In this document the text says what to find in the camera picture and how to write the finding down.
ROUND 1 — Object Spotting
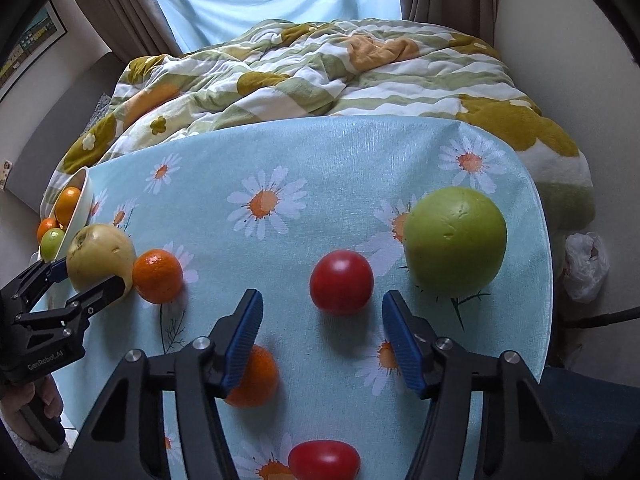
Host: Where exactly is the black cable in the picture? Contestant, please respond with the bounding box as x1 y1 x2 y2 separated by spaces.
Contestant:
557 305 640 331

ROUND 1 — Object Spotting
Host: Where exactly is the framed wall picture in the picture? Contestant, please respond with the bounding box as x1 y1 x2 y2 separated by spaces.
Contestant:
0 0 68 101

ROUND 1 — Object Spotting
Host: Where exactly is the white plastic bag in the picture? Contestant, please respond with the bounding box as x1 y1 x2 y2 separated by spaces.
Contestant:
564 231 611 303

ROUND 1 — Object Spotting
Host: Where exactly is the person's left forearm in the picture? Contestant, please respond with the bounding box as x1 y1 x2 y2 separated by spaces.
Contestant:
0 425 73 480

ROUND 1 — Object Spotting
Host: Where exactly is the blue daisy print tablecloth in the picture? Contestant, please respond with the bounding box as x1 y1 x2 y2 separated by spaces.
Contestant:
30 114 556 480

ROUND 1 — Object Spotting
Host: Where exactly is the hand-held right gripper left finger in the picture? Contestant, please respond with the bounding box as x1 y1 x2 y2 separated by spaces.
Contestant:
60 288 264 480

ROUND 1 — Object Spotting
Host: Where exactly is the cream bowl with duck print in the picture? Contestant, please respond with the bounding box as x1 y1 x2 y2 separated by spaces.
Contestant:
44 166 96 261

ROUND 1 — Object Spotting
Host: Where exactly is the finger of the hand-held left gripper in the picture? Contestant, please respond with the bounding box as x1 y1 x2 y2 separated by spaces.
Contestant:
15 274 127 336
0 257 69 313

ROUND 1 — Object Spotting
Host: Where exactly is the person's left hand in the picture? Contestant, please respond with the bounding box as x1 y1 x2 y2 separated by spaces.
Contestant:
0 375 63 431

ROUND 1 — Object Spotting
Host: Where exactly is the red cherry tomato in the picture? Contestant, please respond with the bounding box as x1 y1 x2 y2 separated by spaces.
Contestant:
287 439 362 480
309 249 375 317

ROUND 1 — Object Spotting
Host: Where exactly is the small mandarin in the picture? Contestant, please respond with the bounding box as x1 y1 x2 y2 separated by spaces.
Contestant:
131 249 184 304
225 344 279 408

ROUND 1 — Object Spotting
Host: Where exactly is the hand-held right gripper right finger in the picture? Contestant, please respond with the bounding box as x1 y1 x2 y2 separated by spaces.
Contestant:
381 289 578 480

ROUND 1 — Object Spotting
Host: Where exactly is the green striped floral quilt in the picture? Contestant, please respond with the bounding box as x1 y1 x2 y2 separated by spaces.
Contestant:
42 17 596 241

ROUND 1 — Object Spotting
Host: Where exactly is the large orange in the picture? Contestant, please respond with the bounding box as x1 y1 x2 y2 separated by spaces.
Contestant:
54 186 83 228
36 217 61 246

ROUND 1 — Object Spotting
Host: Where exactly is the green jujube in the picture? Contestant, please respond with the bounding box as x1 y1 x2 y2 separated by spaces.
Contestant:
39 227 67 262
402 186 508 299

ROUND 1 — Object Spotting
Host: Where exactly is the grey bed headboard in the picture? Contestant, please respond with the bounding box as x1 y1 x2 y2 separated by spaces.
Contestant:
2 52 126 206

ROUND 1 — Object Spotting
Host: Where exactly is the grey patterned bed sheet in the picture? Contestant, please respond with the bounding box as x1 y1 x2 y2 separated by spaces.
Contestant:
90 92 114 127

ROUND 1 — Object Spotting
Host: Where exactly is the yellow-green apple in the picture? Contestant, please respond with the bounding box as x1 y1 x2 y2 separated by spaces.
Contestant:
66 224 137 297

